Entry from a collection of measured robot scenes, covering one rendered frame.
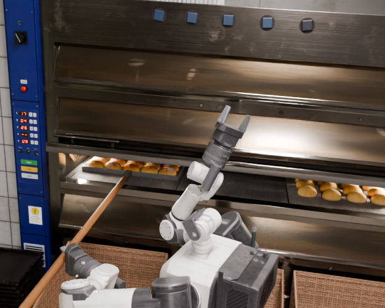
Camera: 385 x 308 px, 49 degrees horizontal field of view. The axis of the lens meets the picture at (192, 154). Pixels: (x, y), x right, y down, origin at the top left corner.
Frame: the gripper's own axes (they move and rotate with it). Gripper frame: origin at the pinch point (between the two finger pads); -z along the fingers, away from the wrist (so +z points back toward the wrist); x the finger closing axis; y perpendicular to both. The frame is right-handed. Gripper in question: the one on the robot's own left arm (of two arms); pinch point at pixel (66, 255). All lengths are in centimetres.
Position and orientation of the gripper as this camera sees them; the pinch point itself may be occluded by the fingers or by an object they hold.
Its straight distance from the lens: 167.3
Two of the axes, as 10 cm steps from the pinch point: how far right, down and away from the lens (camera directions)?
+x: -0.6, 9.5, 3.2
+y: 6.7, -2.0, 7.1
